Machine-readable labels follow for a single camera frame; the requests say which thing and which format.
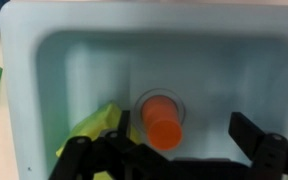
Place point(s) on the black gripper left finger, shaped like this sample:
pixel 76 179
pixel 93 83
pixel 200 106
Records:
pixel 117 156

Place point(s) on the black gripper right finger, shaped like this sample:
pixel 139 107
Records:
pixel 267 153

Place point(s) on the orange plastic cup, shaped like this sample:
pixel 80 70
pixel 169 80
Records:
pixel 161 125

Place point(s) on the light blue toy sink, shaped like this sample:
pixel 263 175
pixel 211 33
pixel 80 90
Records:
pixel 200 60

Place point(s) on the lime green cube block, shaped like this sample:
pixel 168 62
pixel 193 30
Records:
pixel 99 121

